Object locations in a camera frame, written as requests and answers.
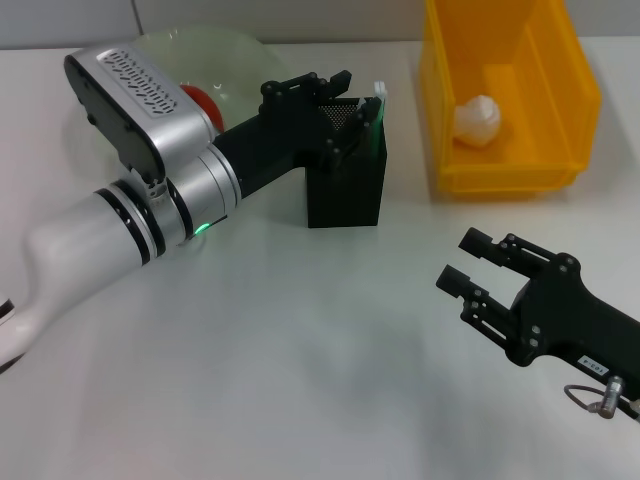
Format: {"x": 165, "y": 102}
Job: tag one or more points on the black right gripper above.
{"x": 575, "y": 320}

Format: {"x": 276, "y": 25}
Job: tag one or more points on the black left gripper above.
{"x": 280, "y": 135}

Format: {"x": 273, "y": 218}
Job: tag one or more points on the green utility knife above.
{"x": 382, "y": 92}

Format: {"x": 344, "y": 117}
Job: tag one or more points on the white paper ball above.
{"x": 477, "y": 120}

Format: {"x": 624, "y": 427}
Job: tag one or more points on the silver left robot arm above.
{"x": 100, "y": 250}

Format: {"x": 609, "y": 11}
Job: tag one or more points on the black mesh pen holder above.
{"x": 350, "y": 200}

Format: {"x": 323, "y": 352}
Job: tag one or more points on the pale green fruit plate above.
{"x": 235, "y": 60}

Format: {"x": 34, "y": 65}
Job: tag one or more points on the yellow plastic bin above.
{"x": 550, "y": 75}

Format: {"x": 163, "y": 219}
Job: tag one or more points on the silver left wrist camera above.
{"x": 135, "y": 105}

